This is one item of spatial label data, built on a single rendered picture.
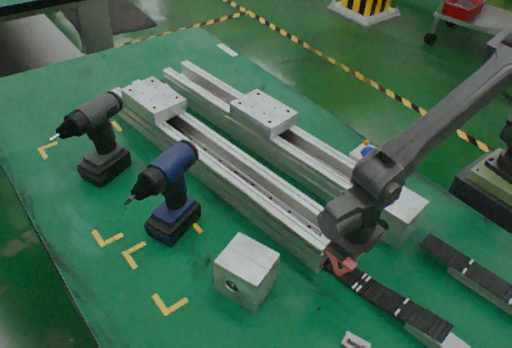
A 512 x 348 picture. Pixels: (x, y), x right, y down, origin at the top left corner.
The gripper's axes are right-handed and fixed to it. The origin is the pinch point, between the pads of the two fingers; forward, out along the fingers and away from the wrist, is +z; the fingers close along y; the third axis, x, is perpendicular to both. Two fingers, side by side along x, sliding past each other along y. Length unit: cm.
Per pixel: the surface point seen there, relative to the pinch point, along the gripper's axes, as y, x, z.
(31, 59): -24, -239, 60
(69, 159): 26, -74, 4
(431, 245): -18.5, 10.2, 1.4
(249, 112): -14.3, -45.1, -8.0
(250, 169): -2.3, -32.4, -3.0
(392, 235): -14.0, 2.6, 1.1
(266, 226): 4.9, -19.5, 1.8
